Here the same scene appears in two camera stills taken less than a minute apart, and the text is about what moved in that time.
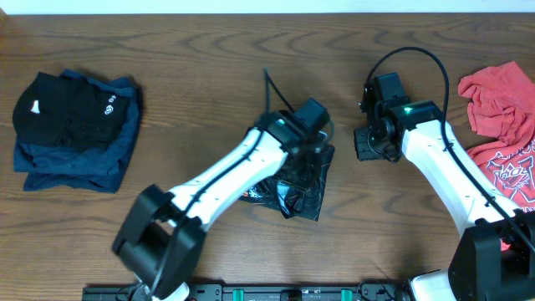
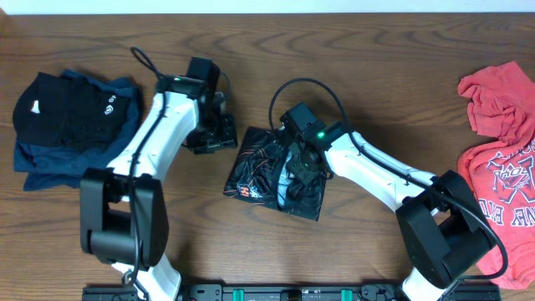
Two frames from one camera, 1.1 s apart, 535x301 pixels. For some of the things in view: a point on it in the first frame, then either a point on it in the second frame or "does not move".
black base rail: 262,292 does not move
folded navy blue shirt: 97,168 does not move
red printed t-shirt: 501,103 does not move
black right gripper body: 369,145 -> 303,170
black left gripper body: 304,172 -> 219,135
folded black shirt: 52,109 does not move
